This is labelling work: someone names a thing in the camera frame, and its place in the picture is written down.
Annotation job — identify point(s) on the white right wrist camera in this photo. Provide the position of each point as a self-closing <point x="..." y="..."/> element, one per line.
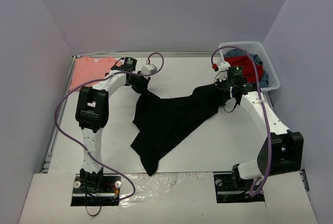
<point x="221" y="70"/>

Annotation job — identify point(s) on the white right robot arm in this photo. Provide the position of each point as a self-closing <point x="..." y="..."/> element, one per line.
<point x="282" y="148"/>

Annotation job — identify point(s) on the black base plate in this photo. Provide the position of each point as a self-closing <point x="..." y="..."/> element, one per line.
<point x="228" y="192"/>
<point x="107" y="195"/>

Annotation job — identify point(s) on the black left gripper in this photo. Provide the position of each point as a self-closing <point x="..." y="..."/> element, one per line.
<point x="140" y="85"/>

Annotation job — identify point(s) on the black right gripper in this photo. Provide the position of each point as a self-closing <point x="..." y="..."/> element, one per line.
<point x="223" y="88"/>

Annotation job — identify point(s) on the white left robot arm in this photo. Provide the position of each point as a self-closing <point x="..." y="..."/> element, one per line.
<point x="92" y="113"/>

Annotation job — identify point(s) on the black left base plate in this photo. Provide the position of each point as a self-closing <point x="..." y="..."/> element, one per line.
<point x="107" y="195"/>

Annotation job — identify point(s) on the red t-shirt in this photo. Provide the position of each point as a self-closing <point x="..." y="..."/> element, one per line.
<point x="247" y="67"/>

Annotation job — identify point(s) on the white plastic laundry basket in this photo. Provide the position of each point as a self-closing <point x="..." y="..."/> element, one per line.
<point x="256" y="48"/>

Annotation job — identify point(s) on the folded pink t-shirt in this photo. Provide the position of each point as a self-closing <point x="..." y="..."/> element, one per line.
<point x="90" y="68"/>

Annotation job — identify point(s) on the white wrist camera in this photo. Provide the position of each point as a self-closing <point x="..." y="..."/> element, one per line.
<point x="221" y="70"/>
<point x="148" y="69"/>

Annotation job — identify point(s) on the black t-shirt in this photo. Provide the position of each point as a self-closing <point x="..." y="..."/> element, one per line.
<point x="164" y="122"/>

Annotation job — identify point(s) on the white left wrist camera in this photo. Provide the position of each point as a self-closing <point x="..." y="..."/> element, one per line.
<point x="148" y="69"/>

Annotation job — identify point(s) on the grey-blue t-shirt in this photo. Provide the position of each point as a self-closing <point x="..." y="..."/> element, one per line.
<point x="262" y="74"/>

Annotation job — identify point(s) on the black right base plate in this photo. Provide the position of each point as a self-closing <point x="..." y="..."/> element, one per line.
<point x="228" y="192"/>

